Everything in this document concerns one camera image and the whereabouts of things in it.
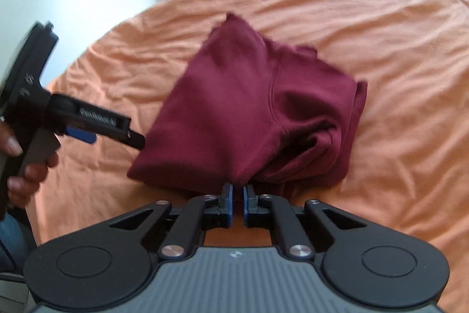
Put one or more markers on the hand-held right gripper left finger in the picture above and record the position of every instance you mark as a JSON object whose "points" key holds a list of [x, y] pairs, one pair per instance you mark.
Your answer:
{"points": [[229, 205]]}

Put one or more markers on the person's blue jeans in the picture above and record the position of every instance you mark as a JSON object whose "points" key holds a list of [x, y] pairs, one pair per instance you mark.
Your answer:
{"points": [[14, 243]]}

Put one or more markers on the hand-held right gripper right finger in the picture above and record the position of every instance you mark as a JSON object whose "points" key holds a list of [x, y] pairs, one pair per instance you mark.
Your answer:
{"points": [[247, 205]]}

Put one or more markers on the orange bed sheet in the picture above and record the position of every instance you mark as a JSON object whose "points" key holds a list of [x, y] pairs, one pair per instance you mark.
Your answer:
{"points": [[403, 78]]}

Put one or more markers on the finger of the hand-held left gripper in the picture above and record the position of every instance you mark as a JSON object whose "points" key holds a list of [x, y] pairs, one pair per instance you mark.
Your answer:
{"points": [[81, 136], [99, 120]]}

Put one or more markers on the maroon sweatshirt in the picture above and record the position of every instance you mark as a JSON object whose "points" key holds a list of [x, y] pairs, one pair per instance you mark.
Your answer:
{"points": [[238, 96]]}

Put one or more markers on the person's left hand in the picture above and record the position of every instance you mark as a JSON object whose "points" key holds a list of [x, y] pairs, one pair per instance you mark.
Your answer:
{"points": [[36, 170]]}

